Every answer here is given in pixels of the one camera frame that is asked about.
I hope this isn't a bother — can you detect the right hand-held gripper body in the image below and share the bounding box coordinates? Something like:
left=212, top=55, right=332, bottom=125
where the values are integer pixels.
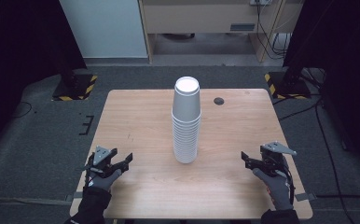
left=259, top=141, right=298, bottom=178

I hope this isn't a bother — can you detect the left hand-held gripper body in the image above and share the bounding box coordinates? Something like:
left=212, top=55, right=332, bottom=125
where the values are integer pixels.
left=86, top=146, right=130, bottom=179

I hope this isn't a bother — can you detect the stack of white paper cups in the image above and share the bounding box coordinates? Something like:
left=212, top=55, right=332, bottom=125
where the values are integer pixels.
left=171, top=76, right=202, bottom=165

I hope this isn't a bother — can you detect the person's left hand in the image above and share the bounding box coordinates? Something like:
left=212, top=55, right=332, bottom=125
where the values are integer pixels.
left=86, top=168, right=123, bottom=192

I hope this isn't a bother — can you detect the grey tape strip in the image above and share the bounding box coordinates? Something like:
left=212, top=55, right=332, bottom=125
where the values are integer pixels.
left=294, top=192, right=318, bottom=203
left=64, top=191, right=85, bottom=203

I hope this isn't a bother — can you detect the hazard striped stand base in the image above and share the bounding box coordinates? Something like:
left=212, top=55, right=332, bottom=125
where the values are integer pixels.
left=264, top=71, right=312, bottom=101
left=51, top=73, right=99, bottom=103

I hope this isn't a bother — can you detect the black curtain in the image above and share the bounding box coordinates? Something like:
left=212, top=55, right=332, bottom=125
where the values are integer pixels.
left=0, top=0, right=88, bottom=157
left=283, top=0, right=360, bottom=176

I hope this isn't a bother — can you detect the white panel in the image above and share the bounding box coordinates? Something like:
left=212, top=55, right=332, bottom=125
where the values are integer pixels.
left=59, top=0, right=148, bottom=59

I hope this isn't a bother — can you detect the light wooden desk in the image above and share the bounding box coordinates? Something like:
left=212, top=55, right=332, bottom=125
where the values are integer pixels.
left=138, top=0, right=304, bottom=63

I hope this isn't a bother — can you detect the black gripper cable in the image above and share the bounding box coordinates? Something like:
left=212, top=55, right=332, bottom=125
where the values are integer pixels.
left=284, top=169, right=296, bottom=205

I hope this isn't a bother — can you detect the long black floor cable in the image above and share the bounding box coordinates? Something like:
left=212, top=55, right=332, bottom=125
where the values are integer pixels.
left=272, top=68, right=360, bottom=224

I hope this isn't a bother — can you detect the thin black floor cable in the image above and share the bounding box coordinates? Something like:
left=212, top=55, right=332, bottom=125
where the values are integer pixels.
left=10, top=101, right=34, bottom=119

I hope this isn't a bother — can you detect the bundle of black cables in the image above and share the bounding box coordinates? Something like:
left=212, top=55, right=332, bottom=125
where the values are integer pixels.
left=255, top=0, right=292, bottom=61

